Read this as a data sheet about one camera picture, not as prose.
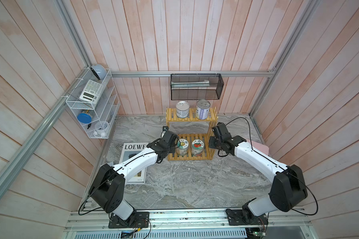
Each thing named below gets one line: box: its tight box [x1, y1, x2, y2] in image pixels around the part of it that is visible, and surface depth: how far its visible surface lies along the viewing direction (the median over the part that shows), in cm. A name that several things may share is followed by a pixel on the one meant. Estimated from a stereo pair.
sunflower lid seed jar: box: [175, 138, 189, 157], surface depth 92 cm
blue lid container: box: [76, 113, 93, 124], surface depth 78 cm
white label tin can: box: [176, 100, 190, 119], surface depth 81 cm
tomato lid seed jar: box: [191, 138, 204, 157], surface depth 92 cm
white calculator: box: [78, 79, 104, 104], surface depth 77 cm
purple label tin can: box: [194, 99, 211, 120], surface depth 78 cm
